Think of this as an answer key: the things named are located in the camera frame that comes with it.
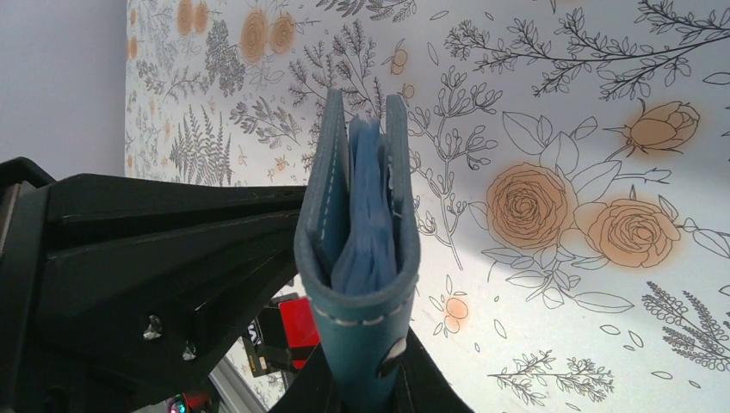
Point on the black vip card upper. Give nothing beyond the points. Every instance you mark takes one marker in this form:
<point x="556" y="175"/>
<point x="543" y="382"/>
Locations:
<point x="265" y="341"/>

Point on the teal leather card holder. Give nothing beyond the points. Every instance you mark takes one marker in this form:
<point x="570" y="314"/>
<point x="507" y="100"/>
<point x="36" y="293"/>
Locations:
<point x="357" y="249"/>

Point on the red card far left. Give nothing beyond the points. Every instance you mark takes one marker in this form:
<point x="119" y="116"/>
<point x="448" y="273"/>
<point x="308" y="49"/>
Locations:
<point x="300" y="330"/>

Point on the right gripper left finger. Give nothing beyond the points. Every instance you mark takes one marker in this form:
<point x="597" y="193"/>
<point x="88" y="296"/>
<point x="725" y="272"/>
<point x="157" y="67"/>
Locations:
<point x="313" y="390"/>

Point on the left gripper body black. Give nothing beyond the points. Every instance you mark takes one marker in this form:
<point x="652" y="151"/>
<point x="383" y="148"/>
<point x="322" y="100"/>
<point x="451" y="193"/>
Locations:
<point x="31" y="366"/>

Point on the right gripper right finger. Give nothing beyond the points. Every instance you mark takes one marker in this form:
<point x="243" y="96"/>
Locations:
<point x="420" y="385"/>

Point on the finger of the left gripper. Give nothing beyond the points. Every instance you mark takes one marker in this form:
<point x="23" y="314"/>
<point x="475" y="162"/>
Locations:
<point x="147" y="284"/>

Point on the floral table mat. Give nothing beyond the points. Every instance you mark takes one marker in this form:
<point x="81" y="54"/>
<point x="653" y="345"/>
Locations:
<point x="569" y="164"/>

